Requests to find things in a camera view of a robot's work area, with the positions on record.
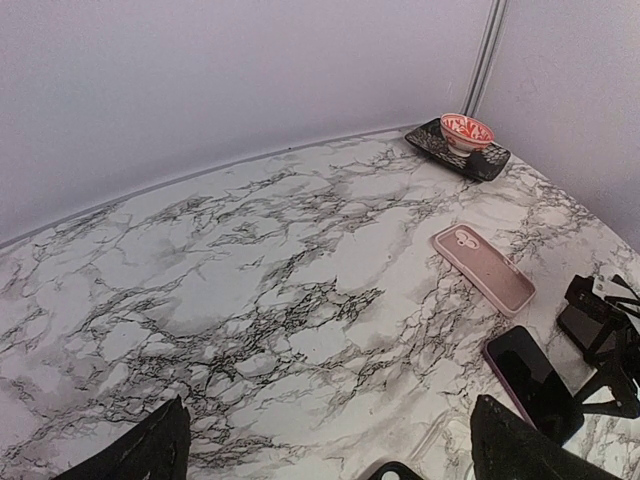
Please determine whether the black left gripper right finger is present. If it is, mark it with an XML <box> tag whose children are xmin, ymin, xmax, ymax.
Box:
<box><xmin>470</xmin><ymin>395</ymin><xmax>615</xmax><ymax>480</ymax></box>

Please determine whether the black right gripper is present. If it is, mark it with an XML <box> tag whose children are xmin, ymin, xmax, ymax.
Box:
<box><xmin>556</xmin><ymin>274</ymin><xmax>639</xmax><ymax>419</ymax></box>

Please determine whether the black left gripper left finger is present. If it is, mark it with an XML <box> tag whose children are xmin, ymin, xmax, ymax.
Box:
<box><xmin>57</xmin><ymin>396</ymin><xmax>191</xmax><ymax>480</ymax></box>

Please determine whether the purple phone black screen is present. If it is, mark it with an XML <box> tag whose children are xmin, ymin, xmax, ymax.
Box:
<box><xmin>484</xmin><ymin>326</ymin><xmax>584</xmax><ymax>445</ymax></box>

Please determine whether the pink phone case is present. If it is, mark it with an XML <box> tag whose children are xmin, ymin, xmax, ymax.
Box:
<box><xmin>431</xmin><ymin>223</ymin><xmax>536</xmax><ymax>318</ymax></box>

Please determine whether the black patterned rectangular plate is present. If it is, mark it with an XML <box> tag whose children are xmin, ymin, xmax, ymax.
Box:
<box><xmin>404</xmin><ymin>118</ymin><xmax>512</xmax><ymax>182</ymax></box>

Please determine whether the red white patterned bowl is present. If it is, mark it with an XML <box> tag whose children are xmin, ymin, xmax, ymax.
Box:
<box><xmin>439</xmin><ymin>113</ymin><xmax>495</xmax><ymax>158</ymax></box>

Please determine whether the right aluminium corner post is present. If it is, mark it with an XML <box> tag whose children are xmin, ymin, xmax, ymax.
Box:
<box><xmin>462</xmin><ymin>0</ymin><xmax>510</xmax><ymax>117</ymax></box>

